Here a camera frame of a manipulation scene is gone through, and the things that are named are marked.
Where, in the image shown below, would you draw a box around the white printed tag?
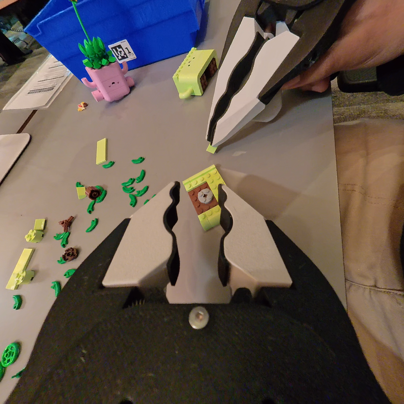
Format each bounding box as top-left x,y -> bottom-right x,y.
108,39 -> 137,62

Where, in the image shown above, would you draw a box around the blue plastic bin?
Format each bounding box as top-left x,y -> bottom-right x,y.
25,0 -> 209,79

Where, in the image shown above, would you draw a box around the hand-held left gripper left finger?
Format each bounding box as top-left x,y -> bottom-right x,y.
102,181 -> 181,295

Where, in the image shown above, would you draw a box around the scattered green leaf pieces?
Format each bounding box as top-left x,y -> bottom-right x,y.
13,156 -> 157,379

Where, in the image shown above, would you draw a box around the white printed sheet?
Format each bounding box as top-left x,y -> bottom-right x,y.
3,54 -> 74,111

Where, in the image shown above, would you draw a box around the brown studded plate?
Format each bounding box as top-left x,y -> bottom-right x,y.
188,186 -> 218,215

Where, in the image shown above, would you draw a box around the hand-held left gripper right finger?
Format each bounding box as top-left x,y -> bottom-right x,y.
217,184 -> 293,295

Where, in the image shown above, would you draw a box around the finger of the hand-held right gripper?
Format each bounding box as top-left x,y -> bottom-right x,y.
206,16 -> 266,143
211,31 -> 300,148

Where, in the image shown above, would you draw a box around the long lime curved brick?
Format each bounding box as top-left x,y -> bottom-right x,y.
189,164 -> 221,187
205,207 -> 221,231

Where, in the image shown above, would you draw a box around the pale rounded board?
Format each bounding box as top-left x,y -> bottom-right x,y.
0,133 -> 31,185

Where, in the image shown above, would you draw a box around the person's right hand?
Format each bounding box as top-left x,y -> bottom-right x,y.
282,0 -> 404,93

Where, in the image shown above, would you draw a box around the grey patterned fabric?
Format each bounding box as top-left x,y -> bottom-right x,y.
331,88 -> 404,125

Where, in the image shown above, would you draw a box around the large lime brick assembly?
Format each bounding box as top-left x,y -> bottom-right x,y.
173,47 -> 218,99

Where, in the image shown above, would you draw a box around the pink toy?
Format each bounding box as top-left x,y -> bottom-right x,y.
71,0 -> 134,102

